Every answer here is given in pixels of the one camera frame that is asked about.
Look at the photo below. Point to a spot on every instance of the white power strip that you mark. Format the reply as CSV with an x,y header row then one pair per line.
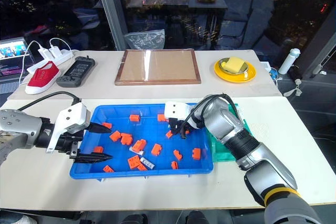
x,y
61,57

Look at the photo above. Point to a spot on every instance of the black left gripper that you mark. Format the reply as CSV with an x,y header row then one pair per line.
x,y
65,142

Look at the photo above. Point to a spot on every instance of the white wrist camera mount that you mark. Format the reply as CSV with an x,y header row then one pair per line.
x,y
177,110
74,119

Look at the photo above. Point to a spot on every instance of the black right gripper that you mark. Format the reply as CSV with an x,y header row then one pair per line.
x,y
176,123

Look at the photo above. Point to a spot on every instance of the green plastic bin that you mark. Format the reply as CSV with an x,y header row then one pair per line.
x,y
218,153

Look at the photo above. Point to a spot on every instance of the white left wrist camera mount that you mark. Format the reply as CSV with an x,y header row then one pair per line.
x,y
74,119

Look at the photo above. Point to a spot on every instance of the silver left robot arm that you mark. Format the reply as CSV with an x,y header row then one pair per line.
x,y
21,127

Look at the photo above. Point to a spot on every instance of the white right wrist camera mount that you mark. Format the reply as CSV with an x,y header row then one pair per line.
x,y
177,110

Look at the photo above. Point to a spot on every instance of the open laptop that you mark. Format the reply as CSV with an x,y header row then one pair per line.
x,y
11,58

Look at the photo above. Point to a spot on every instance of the orange toy brick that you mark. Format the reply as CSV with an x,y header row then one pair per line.
x,y
134,162
177,155
161,118
142,167
169,134
135,118
107,125
115,136
156,149
108,169
126,139
138,145
196,153
98,149
174,165

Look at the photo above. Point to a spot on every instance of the red canvas shoe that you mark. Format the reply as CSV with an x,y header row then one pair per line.
x,y
43,77

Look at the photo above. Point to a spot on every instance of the grey handheld game console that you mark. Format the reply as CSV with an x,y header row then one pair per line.
x,y
76,72

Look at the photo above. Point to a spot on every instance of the metal bowl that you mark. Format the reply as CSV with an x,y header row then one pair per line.
x,y
245,67

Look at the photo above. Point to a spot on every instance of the dark rounded shape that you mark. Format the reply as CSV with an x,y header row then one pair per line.
x,y
197,217

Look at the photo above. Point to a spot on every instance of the wood framed board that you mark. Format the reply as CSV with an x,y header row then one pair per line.
x,y
157,66

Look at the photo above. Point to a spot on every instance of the white water bottle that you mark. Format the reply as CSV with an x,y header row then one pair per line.
x,y
287,62

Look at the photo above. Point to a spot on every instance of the clear plastic bag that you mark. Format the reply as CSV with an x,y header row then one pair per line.
x,y
144,39

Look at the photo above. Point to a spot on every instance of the white charger plug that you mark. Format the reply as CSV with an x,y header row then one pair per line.
x,y
55,51
43,53

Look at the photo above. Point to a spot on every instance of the grey window pillar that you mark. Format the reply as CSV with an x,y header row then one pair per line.
x,y
111,11

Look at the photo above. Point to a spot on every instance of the yellow sponge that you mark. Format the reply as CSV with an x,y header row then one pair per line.
x,y
233,64

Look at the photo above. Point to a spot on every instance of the grey slanted window frame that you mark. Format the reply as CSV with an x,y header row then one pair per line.
x,y
320,48

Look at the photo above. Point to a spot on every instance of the yellow plate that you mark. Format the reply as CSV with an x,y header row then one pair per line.
x,y
236,77

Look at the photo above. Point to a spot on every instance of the blue plastic bin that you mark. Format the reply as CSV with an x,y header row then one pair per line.
x,y
157,134

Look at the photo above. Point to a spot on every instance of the white printed battery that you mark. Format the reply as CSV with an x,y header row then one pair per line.
x,y
147,163
138,152

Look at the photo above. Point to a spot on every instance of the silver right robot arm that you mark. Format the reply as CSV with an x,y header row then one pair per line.
x,y
225,121

